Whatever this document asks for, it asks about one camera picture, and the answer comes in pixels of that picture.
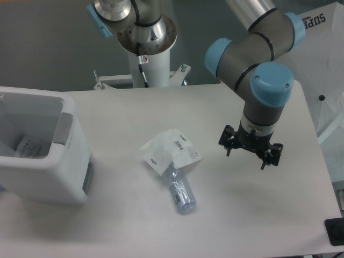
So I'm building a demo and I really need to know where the paper trash in bin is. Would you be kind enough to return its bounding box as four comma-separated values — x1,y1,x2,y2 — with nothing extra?
15,134,51,159

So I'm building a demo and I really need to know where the black device at table corner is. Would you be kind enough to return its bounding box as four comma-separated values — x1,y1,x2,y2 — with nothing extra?
324,218,343,246

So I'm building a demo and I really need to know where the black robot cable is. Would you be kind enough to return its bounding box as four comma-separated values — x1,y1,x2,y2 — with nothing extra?
135,42,150,88

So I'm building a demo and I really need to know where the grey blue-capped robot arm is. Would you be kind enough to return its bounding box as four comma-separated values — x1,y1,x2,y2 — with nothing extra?
87,1,305,166

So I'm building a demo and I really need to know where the clear plastic water bottle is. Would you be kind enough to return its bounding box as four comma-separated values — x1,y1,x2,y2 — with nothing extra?
162,162,197,214

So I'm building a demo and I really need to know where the white superior umbrella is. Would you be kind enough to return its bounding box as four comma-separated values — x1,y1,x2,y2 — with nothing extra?
277,2,343,142

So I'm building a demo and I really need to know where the white plastic packaging bag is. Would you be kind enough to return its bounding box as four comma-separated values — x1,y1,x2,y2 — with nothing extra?
139,129,203,175

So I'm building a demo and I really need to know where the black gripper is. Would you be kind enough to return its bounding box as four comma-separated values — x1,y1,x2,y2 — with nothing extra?
218,125,284,170

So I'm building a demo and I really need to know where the white metal base frame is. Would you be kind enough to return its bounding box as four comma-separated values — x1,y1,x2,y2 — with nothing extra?
93,63,191,90

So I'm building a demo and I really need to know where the white trash can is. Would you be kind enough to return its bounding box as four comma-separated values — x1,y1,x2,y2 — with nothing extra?
1,87,94,204

